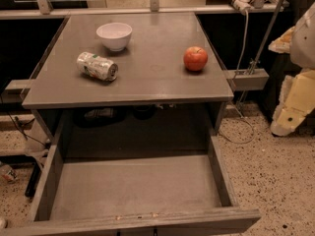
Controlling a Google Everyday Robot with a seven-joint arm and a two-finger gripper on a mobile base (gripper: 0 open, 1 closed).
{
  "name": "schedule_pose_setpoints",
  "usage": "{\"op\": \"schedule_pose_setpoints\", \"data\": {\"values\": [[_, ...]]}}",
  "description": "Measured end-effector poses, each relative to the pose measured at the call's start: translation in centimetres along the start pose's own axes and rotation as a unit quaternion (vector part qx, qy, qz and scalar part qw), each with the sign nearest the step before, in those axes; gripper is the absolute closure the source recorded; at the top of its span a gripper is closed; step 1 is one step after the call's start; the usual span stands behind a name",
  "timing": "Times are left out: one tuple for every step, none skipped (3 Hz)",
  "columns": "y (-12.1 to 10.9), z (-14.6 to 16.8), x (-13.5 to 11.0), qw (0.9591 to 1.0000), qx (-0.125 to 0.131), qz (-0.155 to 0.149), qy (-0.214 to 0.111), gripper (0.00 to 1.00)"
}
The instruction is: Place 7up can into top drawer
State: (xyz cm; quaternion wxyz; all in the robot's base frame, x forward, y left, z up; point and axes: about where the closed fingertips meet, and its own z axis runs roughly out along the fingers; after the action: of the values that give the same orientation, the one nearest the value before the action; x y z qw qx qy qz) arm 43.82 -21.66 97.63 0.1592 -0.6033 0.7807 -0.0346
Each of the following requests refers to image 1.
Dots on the metal diagonal rod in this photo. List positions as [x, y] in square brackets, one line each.
[268, 30]

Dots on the grey open top drawer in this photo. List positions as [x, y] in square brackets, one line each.
[160, 177]

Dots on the crushed 7up can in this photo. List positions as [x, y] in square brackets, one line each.
[97, 67]

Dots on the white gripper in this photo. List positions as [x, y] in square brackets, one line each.
[303, 46]

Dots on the grey cabinet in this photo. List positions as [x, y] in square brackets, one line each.
[151, 69]

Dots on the grey metal bracket block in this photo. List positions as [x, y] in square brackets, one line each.
[244, 81]

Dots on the white ceramic bowl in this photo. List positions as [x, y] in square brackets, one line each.
[114, 36]

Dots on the red apple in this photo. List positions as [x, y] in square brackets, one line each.
[195, 58]

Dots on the small bottle on floor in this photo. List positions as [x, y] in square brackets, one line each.
[7, 172]

